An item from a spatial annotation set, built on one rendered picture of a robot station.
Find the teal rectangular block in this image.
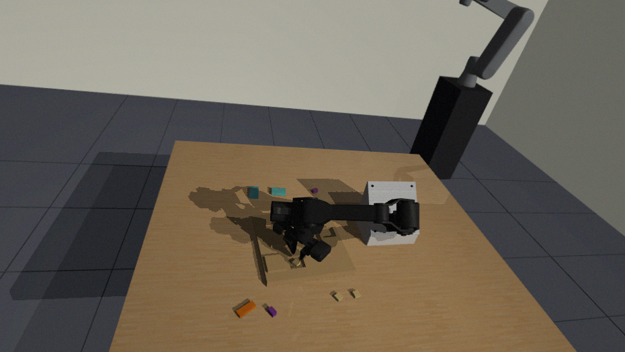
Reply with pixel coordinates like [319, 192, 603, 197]
[272, 187, 286, 196]
[249, 186, 259, 199]

